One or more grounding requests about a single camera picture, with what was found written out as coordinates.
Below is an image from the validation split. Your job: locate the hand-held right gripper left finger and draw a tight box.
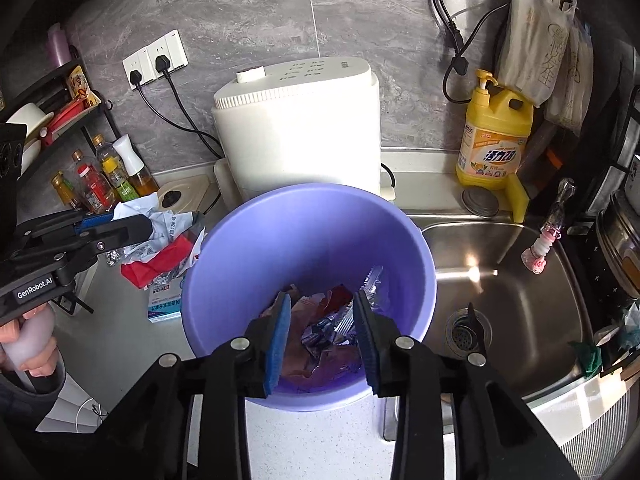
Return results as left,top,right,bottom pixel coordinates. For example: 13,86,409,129
85,292,293,480

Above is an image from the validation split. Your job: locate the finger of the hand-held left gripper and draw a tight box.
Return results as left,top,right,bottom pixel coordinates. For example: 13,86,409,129
15,208,116,242
60,215,154,275

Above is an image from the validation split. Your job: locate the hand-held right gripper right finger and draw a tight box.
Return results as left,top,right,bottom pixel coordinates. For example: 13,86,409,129
352,290,581,480

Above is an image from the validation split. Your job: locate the white tissue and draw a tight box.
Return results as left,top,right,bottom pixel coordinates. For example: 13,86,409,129
114,198,161,221

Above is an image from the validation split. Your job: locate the printed silver wrapper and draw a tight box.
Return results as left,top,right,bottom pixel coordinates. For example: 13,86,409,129
300,311,359,349

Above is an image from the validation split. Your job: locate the brown paper bag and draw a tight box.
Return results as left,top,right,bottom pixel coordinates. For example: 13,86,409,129
280,344,363,380

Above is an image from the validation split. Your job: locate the printed white paper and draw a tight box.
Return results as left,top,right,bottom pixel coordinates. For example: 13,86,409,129
150,210,207,261

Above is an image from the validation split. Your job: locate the silver foil packet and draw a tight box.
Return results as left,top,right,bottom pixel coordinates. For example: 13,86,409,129
360,265,387,312

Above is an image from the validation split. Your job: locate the purple plastic bucket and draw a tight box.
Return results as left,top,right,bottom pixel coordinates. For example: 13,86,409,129
181,183,438,401

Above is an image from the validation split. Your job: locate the person's left forearm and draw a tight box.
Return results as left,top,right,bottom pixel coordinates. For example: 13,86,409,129
0,355,68,433

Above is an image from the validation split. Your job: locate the person's left hand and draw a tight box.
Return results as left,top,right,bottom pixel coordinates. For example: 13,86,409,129
0,320,60,379

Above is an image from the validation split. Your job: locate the yellow-cap green-label oil bottle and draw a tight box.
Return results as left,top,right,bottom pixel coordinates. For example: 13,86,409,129
92,134,138,203

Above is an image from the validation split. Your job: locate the white-top glass oil sprayer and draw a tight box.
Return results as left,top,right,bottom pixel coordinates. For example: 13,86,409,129
112,135,160,198

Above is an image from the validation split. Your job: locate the cream induction cooker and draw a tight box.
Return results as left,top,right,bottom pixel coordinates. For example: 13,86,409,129
156,174,221,211

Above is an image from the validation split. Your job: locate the sink drain strainer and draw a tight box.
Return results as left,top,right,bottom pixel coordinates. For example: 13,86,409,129
445,302,488,357

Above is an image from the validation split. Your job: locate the red plastic utensil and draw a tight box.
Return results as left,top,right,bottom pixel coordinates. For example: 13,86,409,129
40,97,86,146

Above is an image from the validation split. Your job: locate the orange snack packet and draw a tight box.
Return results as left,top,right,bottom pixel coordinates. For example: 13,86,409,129
67,65,101,111

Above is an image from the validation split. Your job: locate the black metal kitchen rack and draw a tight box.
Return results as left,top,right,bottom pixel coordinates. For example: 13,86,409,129
0,57,118,181

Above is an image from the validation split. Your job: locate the stainless steel sink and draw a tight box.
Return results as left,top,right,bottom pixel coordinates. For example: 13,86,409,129
385,210,616,441

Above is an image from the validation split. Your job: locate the purple cup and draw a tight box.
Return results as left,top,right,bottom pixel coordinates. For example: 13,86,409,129
47,22,76,68

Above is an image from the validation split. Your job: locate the round metal lid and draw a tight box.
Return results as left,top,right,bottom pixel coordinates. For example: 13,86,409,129
461,186,503,218

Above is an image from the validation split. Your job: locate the white air fryer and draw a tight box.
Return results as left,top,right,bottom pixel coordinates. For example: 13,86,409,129
210,57,396,206

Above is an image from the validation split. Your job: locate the yellow sponge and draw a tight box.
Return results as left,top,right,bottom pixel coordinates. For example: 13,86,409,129
505,172,532,223

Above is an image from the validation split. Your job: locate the green scouring cloth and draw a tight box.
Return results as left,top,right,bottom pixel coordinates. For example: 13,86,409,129
570,340,606,378

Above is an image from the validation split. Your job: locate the yellow detergent bottle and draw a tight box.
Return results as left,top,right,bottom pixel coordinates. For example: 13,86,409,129
455,69,533,191

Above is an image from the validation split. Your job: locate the black cooking pot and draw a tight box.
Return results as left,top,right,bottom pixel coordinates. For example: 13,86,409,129
595,190,640,311

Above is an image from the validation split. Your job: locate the black dish rack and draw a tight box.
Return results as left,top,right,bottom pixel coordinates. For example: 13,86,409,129
570,45,640,241

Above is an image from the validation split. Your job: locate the beige hanging bag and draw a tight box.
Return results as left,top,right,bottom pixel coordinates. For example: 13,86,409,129
495,0,576,108
542,10,596,133

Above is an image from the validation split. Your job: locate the black power cable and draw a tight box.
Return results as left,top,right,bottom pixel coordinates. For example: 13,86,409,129
134,84,225,160
166,71,223,157

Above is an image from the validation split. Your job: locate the white wall socket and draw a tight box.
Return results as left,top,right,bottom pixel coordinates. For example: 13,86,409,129
147,30,190,78
122,47,158,91

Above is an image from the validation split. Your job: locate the coiled black hanging cable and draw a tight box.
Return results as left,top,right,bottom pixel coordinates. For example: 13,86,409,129
430,0,516,106

